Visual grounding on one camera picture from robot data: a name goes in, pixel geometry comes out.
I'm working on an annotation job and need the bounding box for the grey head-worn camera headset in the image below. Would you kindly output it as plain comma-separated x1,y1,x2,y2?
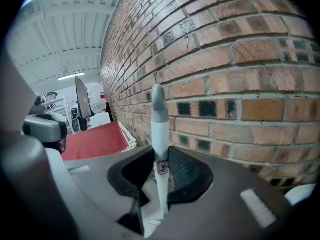
22,112,69,145

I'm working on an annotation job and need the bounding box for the dark flat monitor screen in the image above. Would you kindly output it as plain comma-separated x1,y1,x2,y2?
75,75,93,132

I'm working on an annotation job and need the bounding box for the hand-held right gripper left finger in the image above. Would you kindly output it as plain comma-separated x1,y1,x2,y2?
63,145,157,240

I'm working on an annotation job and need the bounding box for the white broom with grey tip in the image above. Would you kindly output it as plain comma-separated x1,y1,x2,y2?
149,83,172,222

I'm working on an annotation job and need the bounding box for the white box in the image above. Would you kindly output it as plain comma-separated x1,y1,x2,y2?
89,113,112,129

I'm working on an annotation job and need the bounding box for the person's face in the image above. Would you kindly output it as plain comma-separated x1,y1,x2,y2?
56,137,68,155

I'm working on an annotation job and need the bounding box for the long ceiling light tube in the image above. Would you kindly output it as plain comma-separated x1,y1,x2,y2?
57,72,86,81

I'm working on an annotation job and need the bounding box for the red flat board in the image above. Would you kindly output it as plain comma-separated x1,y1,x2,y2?
60,120,131,162

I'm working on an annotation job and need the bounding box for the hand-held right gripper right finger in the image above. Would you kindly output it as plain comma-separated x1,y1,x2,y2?
149,145,295,240

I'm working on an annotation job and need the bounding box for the white storage shelf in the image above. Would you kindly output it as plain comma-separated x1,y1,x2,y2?
41,91,68,117

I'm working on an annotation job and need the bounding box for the clear plastic bottle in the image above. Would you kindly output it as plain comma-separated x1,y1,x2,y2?
87,83,108,113

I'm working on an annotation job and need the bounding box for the white and black machine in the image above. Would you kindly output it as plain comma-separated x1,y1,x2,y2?
70,106,81,133

